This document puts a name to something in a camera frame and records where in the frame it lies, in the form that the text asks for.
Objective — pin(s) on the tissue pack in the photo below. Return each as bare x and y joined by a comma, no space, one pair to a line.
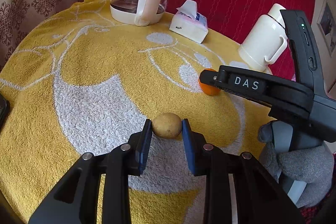
189,23

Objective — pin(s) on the small orange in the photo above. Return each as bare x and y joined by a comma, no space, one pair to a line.
208,88

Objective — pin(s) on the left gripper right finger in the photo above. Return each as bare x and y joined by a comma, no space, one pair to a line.
205,159

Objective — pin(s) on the framed wall picture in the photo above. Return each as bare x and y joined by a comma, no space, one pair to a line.
326,24

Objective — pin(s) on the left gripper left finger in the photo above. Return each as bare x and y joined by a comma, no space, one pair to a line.
128,159

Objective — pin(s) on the grey gloved right hand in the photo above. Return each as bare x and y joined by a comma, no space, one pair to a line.
313,166

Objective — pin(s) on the yellow white towel cloth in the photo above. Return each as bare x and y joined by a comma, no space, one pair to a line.
82,82

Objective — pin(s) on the cream thermos flask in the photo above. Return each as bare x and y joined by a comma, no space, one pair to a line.
266,41

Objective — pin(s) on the black phone on table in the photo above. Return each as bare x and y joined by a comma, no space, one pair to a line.
4,109

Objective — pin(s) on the brown kiwi fruit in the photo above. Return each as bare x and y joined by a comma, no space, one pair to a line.
167,125

